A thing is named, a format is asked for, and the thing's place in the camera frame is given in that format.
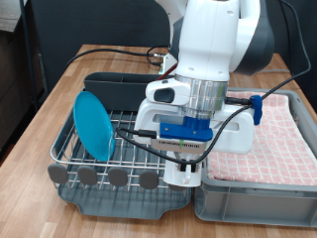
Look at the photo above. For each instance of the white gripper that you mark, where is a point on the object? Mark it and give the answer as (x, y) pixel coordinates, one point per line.
(237, 139)

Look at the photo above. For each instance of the blue plate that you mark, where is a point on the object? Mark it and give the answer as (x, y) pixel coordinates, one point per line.
(92, 125)

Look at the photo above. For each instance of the grey plastic drain tray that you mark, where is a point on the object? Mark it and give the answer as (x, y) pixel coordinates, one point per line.
(125, 205)

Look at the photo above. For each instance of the grey plastic crate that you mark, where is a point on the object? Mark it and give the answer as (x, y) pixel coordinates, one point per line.
(251, 205)

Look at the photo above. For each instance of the pink checked cloth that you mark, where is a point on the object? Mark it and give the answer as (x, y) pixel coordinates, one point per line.
(280, 148)

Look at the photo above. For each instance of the dark grey cutlery holder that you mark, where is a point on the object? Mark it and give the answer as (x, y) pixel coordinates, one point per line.
(112, 91)

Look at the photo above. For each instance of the dark grey partition panel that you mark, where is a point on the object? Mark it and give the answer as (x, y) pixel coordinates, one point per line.
(99, 20)

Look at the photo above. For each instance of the dark cabinet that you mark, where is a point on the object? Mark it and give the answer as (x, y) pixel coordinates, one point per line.
(13, 82)

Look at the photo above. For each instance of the black metal pole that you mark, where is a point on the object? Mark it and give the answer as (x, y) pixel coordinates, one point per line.
(28, 49)

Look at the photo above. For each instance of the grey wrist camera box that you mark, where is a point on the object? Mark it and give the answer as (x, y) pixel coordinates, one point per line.
(175, 144)

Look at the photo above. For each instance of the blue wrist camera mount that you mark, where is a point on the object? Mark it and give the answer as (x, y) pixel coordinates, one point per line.
(185, 130)

